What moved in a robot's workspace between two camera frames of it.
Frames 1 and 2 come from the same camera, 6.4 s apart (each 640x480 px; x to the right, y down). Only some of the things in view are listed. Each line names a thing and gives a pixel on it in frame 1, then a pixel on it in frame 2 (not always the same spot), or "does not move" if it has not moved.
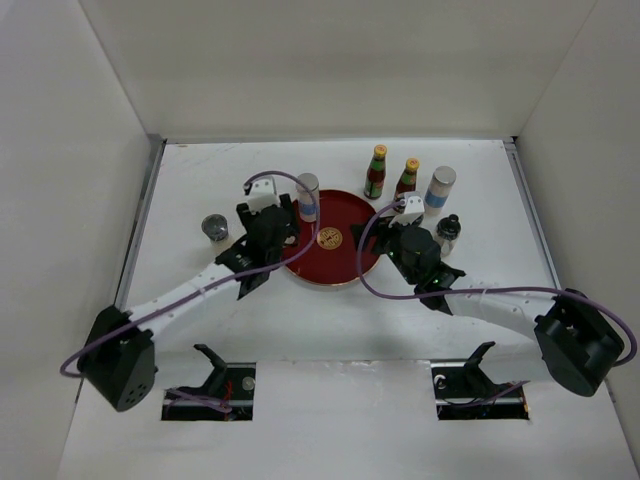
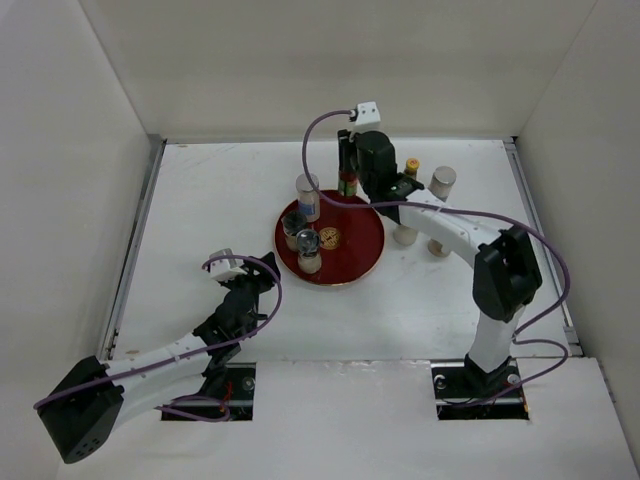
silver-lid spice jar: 439,190 does not move
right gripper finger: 379,228 to 346,152
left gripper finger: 289,213 to 259,271
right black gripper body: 396,259 to 367,185
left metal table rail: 141,212 does not move
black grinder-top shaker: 216,228 to 308,242
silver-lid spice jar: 305,201 does not move
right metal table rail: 521,170 does not move
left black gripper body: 276,258 to 255,286
